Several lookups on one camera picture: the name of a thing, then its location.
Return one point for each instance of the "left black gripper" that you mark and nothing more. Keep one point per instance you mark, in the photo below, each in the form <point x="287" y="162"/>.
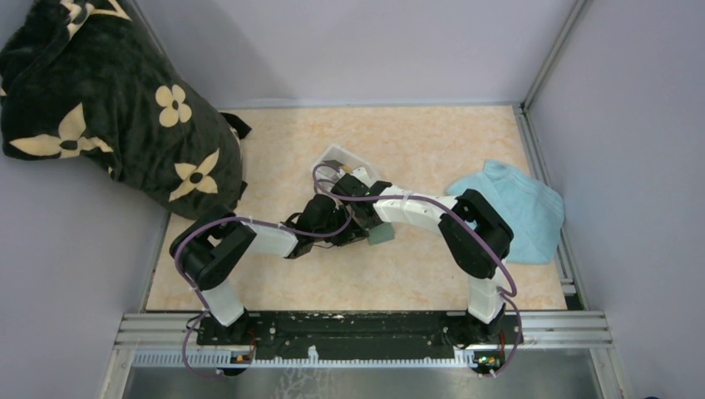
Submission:
<point x="349" y="234"/>

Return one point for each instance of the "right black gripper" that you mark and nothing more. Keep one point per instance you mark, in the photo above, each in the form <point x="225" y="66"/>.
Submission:
<point x="370" y="225"/>

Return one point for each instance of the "translucent white plastic bin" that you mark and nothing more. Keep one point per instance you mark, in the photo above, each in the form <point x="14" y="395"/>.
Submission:
<point x="349" y="160"/>

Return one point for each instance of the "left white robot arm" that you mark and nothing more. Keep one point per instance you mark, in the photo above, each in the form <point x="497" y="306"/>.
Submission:
<point x="207" y="252"/>

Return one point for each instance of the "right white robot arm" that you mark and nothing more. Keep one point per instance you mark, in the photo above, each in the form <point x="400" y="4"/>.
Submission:
<point x="477" y="237"/>

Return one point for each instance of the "light blue towel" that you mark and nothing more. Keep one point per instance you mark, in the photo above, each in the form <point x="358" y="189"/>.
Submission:
<point x="533" y="210"/>

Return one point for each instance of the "black floral blanket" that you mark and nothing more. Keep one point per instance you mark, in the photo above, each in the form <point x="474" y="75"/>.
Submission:
<point x="84" y="79"/>

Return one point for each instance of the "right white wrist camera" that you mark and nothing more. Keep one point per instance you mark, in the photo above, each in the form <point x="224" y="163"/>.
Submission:
<point x="362" y="174"/>

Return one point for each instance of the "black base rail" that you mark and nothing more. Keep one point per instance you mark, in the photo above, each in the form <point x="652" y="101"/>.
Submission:
<point x="360" y="336"/>

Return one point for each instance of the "aluminium frame rail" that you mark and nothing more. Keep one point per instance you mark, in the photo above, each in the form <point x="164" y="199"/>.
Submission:
<point x="169" y="339"/>

